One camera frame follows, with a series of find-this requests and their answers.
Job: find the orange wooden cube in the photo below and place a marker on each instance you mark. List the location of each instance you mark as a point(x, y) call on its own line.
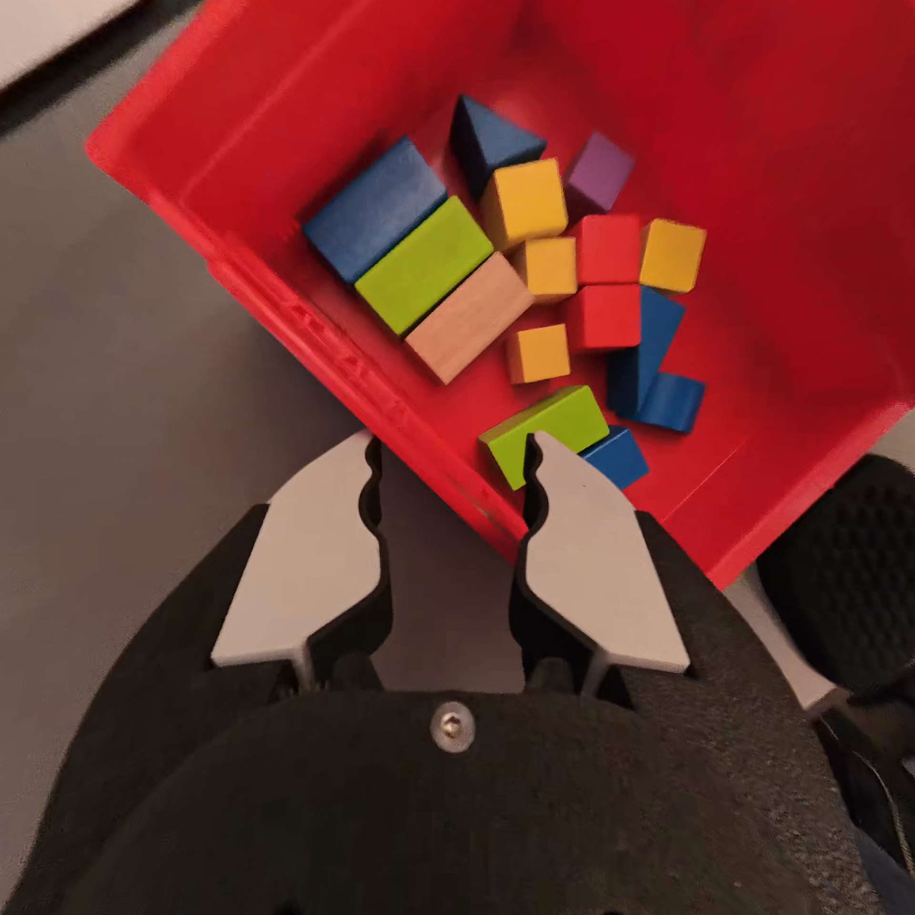
point(525, 200)
point(549, 270)
point(540, 354)
point(672, 256)

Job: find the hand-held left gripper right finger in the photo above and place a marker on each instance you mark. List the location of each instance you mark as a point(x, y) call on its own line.
point(600, 572)

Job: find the red plastic bin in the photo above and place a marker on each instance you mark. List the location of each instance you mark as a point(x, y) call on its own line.
point(750, 143)

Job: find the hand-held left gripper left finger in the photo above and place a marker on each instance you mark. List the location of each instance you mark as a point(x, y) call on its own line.
point(300, 572)

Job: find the blue rectangular wooden block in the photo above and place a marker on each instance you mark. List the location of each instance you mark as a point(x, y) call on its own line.
point(643, 343)
point(372, 211)
point(618, 457)

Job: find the green wooden block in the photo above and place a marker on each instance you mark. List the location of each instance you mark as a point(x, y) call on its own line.
point(422, 264)
point(550, 422)

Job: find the purple wooden cube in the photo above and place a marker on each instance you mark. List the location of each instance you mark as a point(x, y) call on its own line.
point(600, 171)

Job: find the blue half-round wooden block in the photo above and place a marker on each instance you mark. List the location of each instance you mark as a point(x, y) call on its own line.
point(672, 404)

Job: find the red wooden cube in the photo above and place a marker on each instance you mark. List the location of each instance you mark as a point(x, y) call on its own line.
point(606, 317)
point(609, 250)

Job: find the beige long wooden block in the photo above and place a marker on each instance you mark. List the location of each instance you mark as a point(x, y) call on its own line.
point(468, 318)

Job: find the person in dark shirt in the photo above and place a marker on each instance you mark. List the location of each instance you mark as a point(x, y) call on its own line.
point(879, 786)

